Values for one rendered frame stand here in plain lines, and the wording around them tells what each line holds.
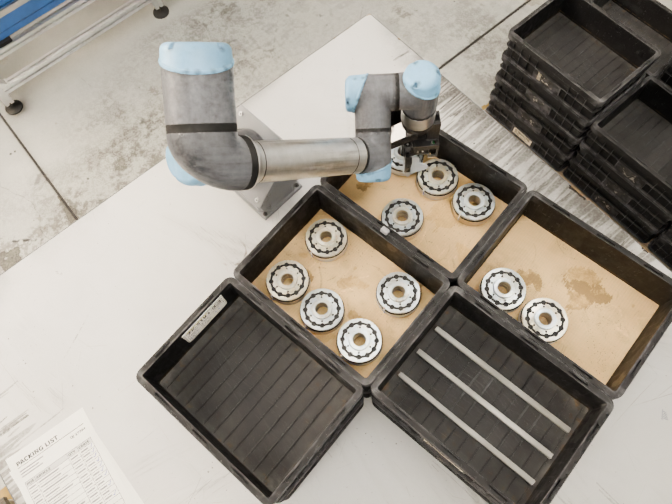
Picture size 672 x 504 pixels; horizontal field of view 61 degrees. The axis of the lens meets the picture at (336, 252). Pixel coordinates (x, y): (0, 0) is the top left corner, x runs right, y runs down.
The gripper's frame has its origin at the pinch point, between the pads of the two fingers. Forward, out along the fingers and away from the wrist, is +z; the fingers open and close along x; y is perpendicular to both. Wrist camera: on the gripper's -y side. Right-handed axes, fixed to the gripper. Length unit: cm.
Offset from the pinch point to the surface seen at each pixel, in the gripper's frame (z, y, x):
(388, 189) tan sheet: 2.3, -4.3, -5.4
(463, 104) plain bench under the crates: 15.2, 21.5, 27.4
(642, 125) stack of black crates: 47, 89, 35
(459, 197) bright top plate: -0.7, 12.5, -10.8
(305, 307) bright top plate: -0.6, -26.6, -35.6
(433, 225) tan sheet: 2.3, 5.8, -16.4
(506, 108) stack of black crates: 59, 48, 55
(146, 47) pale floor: 85, -106, 126
